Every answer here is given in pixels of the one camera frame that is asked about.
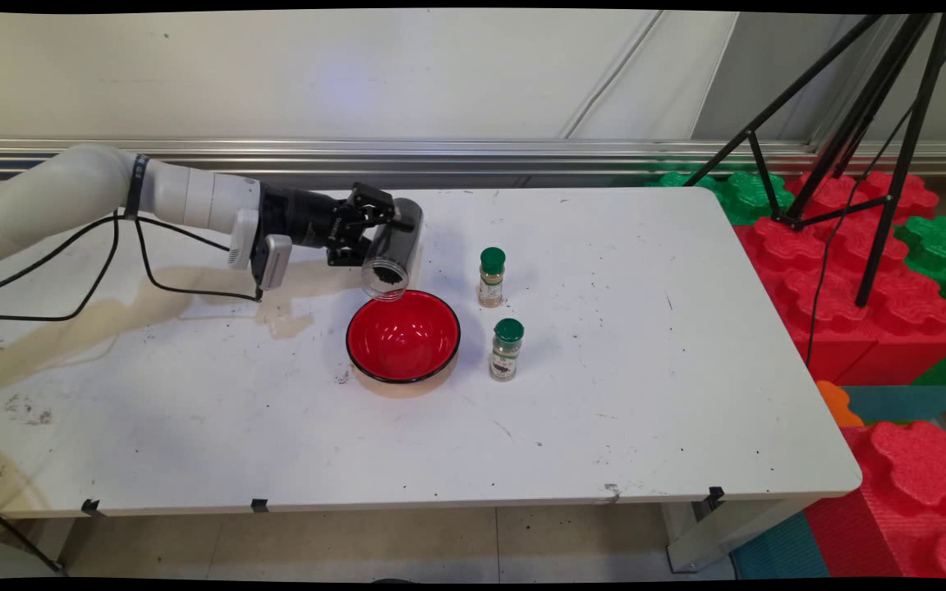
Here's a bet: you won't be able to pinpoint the black strap on arm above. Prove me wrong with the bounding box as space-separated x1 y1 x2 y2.
124 153 151 220

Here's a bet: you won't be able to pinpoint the clear jar with black beads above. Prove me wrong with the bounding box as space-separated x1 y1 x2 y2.
360 198 425 302

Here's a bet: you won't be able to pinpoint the black tripod stand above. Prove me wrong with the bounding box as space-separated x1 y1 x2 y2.
682 12 946 309

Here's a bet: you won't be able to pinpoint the green-capped spice bottle dark flakes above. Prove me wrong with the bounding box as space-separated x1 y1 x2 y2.
489 318 526 383

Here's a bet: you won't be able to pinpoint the aluminium wall rail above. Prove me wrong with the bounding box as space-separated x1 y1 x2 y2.
0 136 946 178

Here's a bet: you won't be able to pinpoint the red bowl with black rim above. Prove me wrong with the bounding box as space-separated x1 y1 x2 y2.
346 289 462 385

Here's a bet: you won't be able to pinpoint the green-capped spice bottle pale powder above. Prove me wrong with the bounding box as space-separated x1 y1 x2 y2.
477 247 507 309

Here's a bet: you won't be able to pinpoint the green foam block beside rail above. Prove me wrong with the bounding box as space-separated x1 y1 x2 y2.
645 170 795 227

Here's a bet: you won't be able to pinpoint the white metal table leg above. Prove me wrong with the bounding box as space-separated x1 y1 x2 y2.
660 492 824 575

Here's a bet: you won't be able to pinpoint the large red foam block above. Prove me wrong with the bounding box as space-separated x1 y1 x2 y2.
732 171 946 387

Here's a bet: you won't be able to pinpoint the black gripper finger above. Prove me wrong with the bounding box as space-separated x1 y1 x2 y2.
338 182 398 228
327 223 374 268

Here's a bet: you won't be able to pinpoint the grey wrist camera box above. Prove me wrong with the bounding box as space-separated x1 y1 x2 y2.
250 234 294 292

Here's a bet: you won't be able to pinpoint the orange foam piece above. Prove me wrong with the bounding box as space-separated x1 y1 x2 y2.
815 380 865 428

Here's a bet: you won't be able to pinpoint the teal foam mat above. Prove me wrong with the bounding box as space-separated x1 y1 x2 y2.
730 512 832 580
838 385 946 424

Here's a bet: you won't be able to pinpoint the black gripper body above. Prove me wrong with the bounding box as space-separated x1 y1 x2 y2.
259 187 347 250

